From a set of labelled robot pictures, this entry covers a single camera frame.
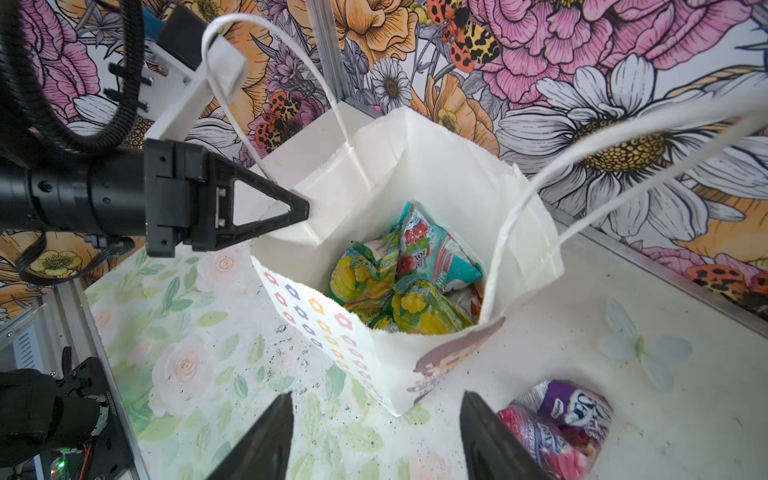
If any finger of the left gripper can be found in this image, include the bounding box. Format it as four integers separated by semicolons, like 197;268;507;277
207;152;300;207
206;203;310;251

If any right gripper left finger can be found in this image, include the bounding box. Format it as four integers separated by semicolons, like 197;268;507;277
208;393;294;480

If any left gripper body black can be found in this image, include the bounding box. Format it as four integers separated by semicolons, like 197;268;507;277
1;140;210;257

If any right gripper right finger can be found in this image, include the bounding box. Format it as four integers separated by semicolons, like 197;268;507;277
459;391;548;480

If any purple snack packet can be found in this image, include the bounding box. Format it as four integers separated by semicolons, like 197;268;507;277
497;380;614;479

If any white paper bag with print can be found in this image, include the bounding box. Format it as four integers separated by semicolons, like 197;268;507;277
200;13;768;418

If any yellow green Fox's candy bag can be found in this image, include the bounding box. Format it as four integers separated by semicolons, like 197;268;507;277
329;232;400;330

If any teal Fox's candy bag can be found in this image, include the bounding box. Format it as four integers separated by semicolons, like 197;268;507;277
396;202;483;293

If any orange snack bag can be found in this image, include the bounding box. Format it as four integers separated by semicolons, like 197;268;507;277
446;285;483;324

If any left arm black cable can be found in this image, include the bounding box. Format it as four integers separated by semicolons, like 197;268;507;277
0;0;146;157

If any aluminium front rail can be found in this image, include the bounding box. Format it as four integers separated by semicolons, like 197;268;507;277
1;282;148;479

